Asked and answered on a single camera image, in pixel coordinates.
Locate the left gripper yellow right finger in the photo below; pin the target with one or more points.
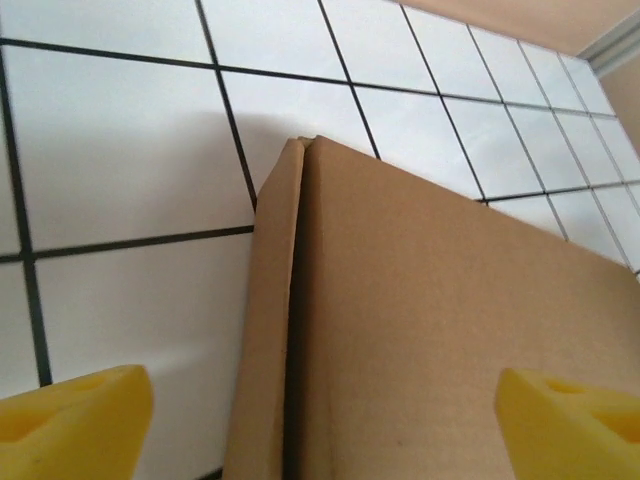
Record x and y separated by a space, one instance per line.
575 435

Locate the brown cardboard paper box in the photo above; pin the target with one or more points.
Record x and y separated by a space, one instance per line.
425 325

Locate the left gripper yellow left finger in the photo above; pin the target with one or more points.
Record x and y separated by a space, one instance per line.
75 430

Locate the aluminium frame post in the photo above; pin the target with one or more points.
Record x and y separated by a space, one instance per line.
615 45

